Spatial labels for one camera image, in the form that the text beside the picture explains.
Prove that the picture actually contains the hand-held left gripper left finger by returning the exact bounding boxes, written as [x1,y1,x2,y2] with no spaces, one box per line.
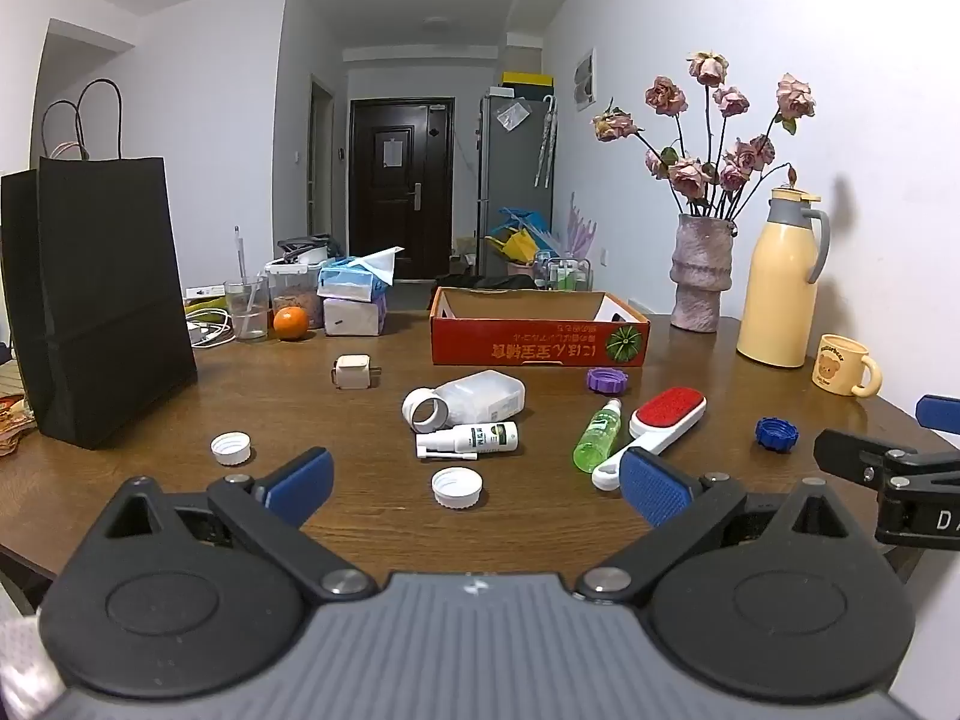
[94,448,378,604]

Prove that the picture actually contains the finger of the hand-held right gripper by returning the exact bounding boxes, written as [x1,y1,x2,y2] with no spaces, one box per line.
[814,427,960,492]
[916,394,960,437]

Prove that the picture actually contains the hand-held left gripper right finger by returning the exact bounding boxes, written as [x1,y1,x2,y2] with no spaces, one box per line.
[574,446,863,605]

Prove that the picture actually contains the red and white lint brush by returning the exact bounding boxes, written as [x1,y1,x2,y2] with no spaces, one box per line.
[591,387,708,492]

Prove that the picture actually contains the blue ridged bottle cap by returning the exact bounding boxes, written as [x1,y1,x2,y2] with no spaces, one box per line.
[754,416,800,455]

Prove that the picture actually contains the white spray bottle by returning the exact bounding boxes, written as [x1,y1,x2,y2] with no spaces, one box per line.
[415,421,520,461]

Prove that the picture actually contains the orange cardboard box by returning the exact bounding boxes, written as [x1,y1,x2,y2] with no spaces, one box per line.
[429,286,652,368]

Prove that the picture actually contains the white bottle cap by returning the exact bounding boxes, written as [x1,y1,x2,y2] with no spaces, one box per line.
[431,466,483,509]
[210,431,254,466]

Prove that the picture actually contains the green spray bottle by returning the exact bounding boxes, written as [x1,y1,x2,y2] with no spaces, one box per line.
[573,399,623,473]

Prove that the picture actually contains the yellow bear mug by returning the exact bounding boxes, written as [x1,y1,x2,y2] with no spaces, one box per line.
[812,334,884,398]

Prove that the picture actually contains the small white square box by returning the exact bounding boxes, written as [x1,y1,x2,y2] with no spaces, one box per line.
[331,354,378,391]

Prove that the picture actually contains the clear drinking glass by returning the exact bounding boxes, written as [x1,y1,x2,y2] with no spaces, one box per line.
[225,274,271,342]

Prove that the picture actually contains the purple and white tissue box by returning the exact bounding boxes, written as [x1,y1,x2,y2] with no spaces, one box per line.
[322,292,389,337]

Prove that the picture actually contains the yellow thermos jug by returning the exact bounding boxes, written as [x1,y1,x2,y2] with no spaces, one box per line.
[736,184,832,368]

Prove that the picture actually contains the clear food container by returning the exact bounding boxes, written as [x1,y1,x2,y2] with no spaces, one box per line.
[264,255,331,316]

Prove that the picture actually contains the blue tissue pack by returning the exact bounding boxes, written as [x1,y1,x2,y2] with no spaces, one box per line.
[316,246,406,302]

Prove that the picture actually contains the pink textured vase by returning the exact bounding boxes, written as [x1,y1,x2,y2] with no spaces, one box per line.
[670,214,736,333]

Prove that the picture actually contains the yellow plastic item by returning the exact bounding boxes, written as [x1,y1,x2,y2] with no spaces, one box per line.
[486,229,535,265]

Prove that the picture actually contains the black paper bag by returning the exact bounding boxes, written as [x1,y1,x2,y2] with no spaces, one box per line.
[0,79,200,451]

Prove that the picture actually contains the colourful snack packet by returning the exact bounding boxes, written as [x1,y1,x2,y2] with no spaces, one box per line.
[0,360,38,458]

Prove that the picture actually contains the dark wooden door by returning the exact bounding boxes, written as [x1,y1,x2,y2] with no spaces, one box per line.
[349,97,456,282]

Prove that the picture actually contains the blue folding rack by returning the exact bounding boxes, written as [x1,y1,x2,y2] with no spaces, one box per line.
[491,206,556,241]

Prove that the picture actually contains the glass inner door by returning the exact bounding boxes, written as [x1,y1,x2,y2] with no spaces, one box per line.
[309,75,335,237]

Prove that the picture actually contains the dried pink rose bouquet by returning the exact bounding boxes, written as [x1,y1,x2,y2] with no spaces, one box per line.
[592,51,818,222]

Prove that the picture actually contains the grey refrigerator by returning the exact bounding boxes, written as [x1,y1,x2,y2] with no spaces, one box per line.
[478,94,556,278]

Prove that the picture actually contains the hanging folded umbrellas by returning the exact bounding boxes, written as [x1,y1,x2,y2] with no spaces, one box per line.
[534,96,560,188]

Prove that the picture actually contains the white cable bundle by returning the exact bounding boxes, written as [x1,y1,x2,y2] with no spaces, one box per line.
[186,313,235,350]

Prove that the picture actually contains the wire cart with bottles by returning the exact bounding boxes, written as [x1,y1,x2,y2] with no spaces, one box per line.
[536,255,593,292]

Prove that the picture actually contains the purple wall decoration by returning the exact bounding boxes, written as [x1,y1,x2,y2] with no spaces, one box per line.
[559,191,597,260]

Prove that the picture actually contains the white wall panel box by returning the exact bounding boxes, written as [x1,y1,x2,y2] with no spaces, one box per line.
[574,49,599,113]

